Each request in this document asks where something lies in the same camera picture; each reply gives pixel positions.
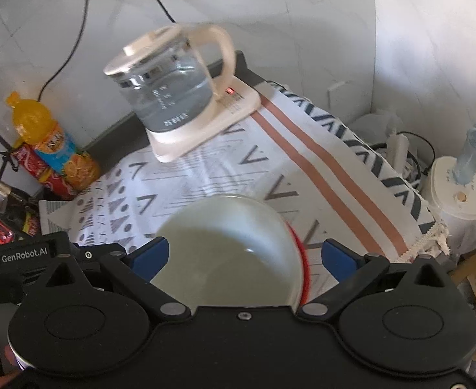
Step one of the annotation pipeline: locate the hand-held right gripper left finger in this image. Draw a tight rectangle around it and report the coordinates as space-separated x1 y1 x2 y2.
39 237 192 322

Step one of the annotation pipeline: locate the cream ceramic bowl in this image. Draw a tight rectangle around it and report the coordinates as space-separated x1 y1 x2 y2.
149 195 305 309

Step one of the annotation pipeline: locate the dark glass bottle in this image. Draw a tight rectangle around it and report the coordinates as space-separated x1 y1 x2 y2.
0 172 41 212

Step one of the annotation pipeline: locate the brown cardboard box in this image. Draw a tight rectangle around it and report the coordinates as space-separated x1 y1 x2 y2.
449 247 476 353

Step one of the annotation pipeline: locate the orange juice bottle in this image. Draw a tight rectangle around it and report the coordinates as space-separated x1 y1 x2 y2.
6 91 101 192

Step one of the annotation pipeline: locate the small white humidifier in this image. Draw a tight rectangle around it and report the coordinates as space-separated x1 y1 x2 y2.
422 156 476 244

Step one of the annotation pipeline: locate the thin black cable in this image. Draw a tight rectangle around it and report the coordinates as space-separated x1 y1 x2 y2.
37 0 91 103

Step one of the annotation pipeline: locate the patterned white table cloth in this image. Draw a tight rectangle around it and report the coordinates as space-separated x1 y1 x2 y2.
39 83 451 304

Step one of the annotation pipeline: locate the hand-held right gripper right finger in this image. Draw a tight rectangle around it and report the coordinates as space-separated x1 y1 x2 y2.
297 239 453 322

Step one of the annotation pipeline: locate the red-rimmed white bowl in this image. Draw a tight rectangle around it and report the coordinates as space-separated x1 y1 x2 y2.
289 227 314 304

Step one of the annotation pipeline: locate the clear pale blue bottle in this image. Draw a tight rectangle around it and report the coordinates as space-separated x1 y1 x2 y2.
453 119 476 185

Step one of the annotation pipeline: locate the white power adapter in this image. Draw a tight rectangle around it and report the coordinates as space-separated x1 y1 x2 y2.
386 129 411 179

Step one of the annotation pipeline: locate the glass kettle with beige lid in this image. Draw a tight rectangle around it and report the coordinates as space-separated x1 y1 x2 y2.
102 24 236 134

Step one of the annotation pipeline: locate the beige kettle heating base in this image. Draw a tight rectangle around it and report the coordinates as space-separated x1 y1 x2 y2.
147 75 262 163

